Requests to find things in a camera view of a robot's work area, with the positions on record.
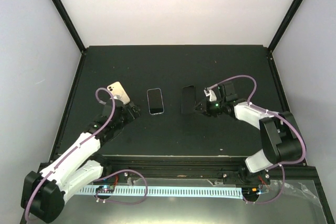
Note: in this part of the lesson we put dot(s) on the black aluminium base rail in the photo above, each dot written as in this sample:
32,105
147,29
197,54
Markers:
230,170

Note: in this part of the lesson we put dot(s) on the left green circuit board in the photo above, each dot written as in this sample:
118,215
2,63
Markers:
106,189

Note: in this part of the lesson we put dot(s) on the clear acrylic sheet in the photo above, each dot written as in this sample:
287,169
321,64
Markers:
286,209

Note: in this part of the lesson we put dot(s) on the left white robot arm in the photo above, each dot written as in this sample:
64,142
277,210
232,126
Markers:
46,192

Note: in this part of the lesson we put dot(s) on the white slotted cable duct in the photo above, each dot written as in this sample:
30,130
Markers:
167,191

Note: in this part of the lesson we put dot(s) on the beige cased phone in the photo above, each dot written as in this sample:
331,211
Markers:
119,92

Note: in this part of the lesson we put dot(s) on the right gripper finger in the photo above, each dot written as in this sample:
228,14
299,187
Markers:
201,111
202,104

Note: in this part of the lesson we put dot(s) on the left black frame post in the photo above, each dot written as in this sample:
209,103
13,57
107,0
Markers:
69,24

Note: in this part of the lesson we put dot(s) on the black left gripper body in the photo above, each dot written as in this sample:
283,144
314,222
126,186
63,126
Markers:
129,117

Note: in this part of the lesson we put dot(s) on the right circuit board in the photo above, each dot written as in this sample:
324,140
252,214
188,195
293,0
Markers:
254,191

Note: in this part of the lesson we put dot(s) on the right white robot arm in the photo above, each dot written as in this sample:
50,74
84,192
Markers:
281,141

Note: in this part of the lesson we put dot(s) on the black frame post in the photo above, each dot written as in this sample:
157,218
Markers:
293,8
69,24

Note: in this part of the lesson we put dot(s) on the blue smartphone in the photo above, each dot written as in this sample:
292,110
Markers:
155,100

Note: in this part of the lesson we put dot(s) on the right black frame post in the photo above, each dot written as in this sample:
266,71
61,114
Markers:
293,8

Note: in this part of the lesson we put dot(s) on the black phone case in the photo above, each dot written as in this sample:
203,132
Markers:
188,86

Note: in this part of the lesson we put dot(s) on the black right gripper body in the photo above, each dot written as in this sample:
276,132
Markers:
213,109

